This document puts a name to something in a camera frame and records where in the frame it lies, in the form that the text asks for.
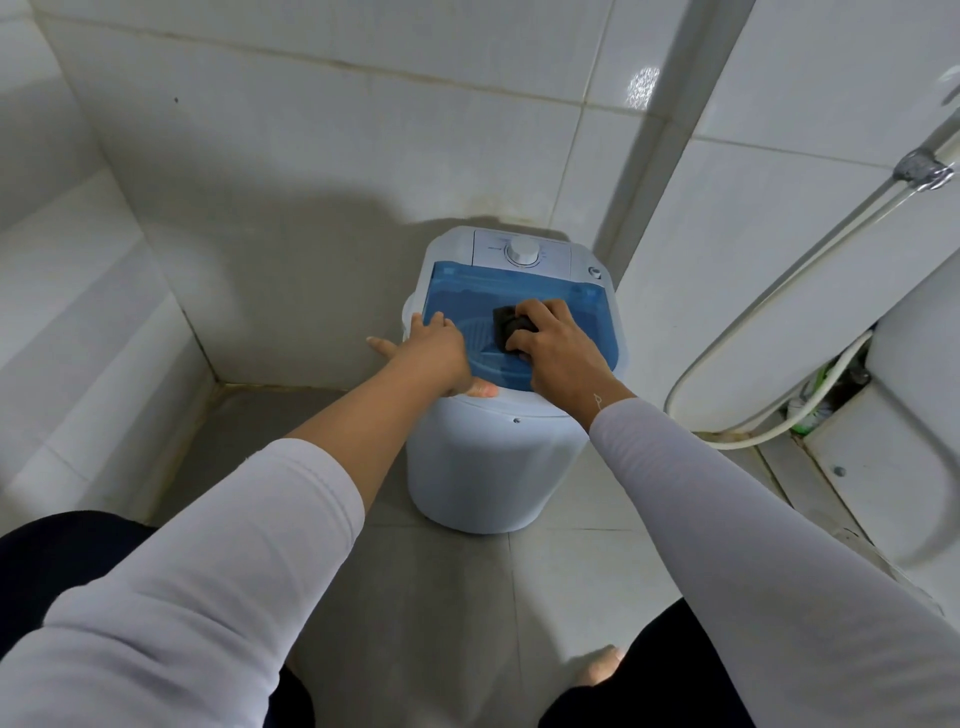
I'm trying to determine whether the person's left hand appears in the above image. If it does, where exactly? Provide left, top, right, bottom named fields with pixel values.
left=365, top=312, right=501, bottom=400

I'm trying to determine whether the person's right hand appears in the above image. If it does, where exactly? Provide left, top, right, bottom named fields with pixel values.
left=504, top=298, right=637, bottom=432

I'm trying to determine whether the black sponge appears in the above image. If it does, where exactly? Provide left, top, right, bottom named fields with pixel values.
left=491, top=303, right=540, bottom=354

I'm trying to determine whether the white mini washing machine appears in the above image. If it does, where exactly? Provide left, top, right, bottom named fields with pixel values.
left=402, top=225, right=630, bottom=535

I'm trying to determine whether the person's left forearm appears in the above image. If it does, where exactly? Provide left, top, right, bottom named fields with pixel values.
left=0, top=358, right=455, bottom=728

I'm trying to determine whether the person's right forearm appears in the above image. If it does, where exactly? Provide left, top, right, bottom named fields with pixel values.
left=577, top=384, right=960, bottom=728

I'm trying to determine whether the blue translucent washer lid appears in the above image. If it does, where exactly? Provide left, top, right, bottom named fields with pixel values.
left=422, top=260, right=621, bottom=393

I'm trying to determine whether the green bottle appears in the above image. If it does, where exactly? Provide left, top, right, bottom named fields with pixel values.
left=786, top=363, right=837, bottom=438

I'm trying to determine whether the person's right foot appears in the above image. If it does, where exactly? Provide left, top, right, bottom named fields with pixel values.
left=575, top=645, right=627, bottom=688

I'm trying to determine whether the person's right leg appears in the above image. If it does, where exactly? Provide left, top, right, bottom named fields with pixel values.
left=538, top=598, right=755, bottom=728

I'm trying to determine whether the white toilet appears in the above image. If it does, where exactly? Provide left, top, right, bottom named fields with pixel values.
left=802, top=251, right=960, bottom=609

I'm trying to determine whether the thin silver spray hose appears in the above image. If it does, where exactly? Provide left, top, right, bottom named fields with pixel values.
left=663, top=176, right=918, bottom=440

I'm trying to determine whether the thick white water hose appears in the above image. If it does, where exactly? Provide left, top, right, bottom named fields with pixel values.
left=693, top=330, right=876, bottom=452

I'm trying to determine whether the chrome wall valve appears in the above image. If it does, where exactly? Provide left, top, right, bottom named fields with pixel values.
left=892, top=148, right=956, bottom=191

